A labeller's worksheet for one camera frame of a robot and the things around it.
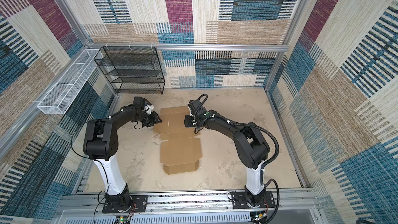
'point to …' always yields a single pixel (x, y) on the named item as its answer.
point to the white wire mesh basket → (55, 102)
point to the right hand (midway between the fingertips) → (188, 123)
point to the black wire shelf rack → (132, 70)
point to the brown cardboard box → (180, 152)
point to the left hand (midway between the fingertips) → (159, 119)
